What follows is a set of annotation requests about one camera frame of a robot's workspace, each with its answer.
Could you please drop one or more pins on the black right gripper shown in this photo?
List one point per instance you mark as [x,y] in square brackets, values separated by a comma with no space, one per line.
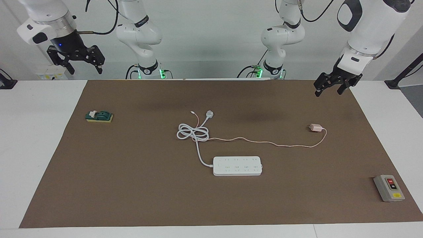
[69,44]

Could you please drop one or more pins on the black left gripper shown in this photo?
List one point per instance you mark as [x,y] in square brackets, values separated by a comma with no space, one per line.
[347,75]

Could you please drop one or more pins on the pink charger plug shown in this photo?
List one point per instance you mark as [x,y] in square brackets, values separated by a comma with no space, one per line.
[316,128]

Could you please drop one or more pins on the white power strip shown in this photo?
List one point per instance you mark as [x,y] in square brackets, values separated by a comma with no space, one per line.
[238,167]

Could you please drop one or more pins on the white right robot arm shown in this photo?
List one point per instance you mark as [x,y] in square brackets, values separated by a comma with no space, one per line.
[138,33]

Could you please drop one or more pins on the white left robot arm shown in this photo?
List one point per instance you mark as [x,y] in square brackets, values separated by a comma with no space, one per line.
[370,29]

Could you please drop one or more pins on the white box with yellow labels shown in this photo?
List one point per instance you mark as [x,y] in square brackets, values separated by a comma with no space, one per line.
[51,73]

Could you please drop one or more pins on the green circuit board module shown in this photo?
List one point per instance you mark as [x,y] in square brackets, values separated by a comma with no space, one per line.
[100,116]

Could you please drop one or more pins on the black clamp stand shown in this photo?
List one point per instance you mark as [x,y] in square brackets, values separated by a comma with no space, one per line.
[6,82]
[408,71]

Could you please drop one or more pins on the brown table mat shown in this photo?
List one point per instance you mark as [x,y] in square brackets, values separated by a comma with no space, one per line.
[148,198]

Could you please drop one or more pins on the grey on-off switch box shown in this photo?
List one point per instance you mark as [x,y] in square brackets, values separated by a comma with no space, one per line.
[388,188]

